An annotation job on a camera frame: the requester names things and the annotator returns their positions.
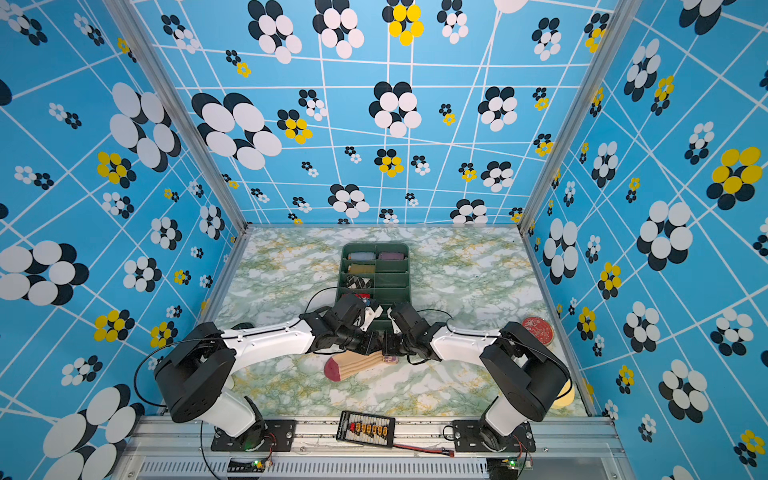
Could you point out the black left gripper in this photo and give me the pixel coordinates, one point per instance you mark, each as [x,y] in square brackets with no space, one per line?
[372,336]

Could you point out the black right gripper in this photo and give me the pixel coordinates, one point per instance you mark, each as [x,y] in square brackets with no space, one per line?
[389,349]

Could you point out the tan maroon striped sock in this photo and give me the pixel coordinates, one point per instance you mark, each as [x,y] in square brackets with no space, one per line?
[345,365]

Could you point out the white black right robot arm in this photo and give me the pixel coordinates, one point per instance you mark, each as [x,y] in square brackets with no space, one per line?
[528,375]

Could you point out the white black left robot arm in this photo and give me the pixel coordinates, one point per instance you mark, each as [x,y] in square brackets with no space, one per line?
[195,377]

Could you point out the red green tape roll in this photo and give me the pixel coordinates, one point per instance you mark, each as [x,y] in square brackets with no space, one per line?
[540,329]

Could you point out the black patterned rolled sock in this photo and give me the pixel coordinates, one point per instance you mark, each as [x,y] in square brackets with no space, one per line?
[356,282]

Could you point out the yellow rolled sock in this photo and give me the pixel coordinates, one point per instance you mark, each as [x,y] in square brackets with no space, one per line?
[361,269]

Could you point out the green plastic organizer tray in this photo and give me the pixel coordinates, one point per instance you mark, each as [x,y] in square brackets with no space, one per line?
[391,279]

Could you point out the maroon rolled sock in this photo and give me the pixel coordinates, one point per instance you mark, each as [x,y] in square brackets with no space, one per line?
[392,256]

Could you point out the black computer mouse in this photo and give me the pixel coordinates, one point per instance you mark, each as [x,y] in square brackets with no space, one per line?
[243,326]

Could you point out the yellow round sponge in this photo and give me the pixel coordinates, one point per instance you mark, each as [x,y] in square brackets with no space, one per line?
[566,396]

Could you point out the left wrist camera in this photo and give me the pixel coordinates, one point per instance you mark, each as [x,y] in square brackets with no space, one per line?
[370,314]

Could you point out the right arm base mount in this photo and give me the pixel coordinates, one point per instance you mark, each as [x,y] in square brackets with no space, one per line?
[472,436]

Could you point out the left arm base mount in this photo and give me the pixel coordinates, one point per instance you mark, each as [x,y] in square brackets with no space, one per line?
[276,435]

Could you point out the aluminium front rail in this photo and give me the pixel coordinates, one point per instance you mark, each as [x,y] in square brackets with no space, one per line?
[567,448]

